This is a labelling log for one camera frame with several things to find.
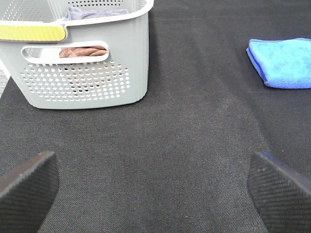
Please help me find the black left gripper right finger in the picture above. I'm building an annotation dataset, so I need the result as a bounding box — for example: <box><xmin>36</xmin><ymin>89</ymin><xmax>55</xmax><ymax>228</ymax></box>
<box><xmin>247</xmin><ymin>152</ymin><xmax>311</xmax><ymax>233</ymax></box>

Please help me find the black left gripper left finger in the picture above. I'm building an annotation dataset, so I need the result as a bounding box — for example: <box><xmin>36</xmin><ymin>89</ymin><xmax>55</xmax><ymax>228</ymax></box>
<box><xmin>0</xmin><ymin>151</ymin><xmax>59</xmax><ymax>233</ymax></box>

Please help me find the black fabric table mat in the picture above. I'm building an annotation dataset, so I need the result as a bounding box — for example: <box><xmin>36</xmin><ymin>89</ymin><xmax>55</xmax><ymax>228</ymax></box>
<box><xmin>0</xmin><ymin>0</ymin><xmax>311</xmax><ymax>233</ymax></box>

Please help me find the blue folded microfibre towel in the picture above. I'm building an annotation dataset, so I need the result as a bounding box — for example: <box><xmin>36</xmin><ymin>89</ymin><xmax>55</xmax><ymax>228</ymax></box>
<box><xmin>246</xmin><ymin>38</ymin><xmax>311</xmax><ymax>89</ymax></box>

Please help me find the grey perforated plastic basket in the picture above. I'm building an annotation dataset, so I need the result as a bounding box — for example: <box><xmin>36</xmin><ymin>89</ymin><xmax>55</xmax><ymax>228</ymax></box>
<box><xmin>0</xmin><ymin>0</ymin><xmax>154</xmax><ymax>109</ymax></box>

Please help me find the brown towel in basket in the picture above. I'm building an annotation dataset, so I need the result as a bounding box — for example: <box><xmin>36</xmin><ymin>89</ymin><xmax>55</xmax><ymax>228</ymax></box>
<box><xmin>59</xmin><ymin>46</ymin><xmax>107</xmax><ymax>58</ymax></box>

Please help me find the grey purple towel in basket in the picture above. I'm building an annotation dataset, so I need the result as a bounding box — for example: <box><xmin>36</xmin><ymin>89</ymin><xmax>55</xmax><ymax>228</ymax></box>
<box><xmin>63</xmin><ymin>6</ymin><xmax>129</xmax><ymax>21</ymax></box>

